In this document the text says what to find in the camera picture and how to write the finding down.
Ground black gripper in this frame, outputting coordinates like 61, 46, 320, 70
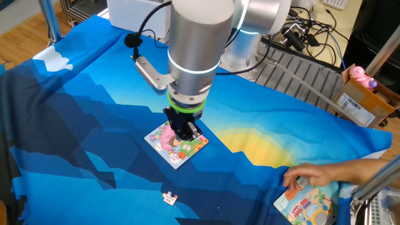
162, 106, 203, 142

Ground butterfly label puzzle piece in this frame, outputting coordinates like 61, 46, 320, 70
162, 191, 179, 206

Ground person's right forearm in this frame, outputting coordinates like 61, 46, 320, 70
336, 157, 400, 188

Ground butterfly girl puzzle board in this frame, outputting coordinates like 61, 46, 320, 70
144, 121, 209, 171

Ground bus picture puzzle board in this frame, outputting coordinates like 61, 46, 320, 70
273, 176, 340, 225

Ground person's right hand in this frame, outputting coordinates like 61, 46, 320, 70
282, 162, 340, 192

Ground blue landscape print tablecloth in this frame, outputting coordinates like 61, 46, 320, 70
0, 14, 394, 225

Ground white plastic box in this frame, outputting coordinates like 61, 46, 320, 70
106, 0, 173, 39

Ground cardboard box with barcode label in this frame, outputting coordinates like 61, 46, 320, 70
327, 64, 400, 129

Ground pink pig toy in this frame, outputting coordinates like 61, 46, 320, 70
349, 66, 378, 91

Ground white keyboard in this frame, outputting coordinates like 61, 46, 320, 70
321, 0, 349, 11

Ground beige desk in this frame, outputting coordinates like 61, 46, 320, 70
299, 0, 365, 68

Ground clear plastic bag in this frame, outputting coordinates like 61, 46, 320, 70
370, 187, 400, 225

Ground black cabinet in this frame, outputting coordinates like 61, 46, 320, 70
342, 0, 400, 94

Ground green wrist flange ring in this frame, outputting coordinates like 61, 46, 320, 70
167, 92, 208, 114

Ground silver camera mount bracket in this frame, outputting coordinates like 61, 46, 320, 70
134, 56, 176, 94

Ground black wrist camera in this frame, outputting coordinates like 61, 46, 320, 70
124, 32, 144, 60

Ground black camera cable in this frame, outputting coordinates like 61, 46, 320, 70
136, 0, 271, 76

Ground tangled black desk cables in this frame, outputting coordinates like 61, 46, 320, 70
271, 0, 349, 66

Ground black striped metal frame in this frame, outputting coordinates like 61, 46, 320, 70
60, 0, 109, 28

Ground blue cable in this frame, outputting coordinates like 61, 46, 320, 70
326, 31, 347, 70

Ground aluminium frame post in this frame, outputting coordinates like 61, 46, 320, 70
37, 0, 63, 44
364, 24, 400, 78

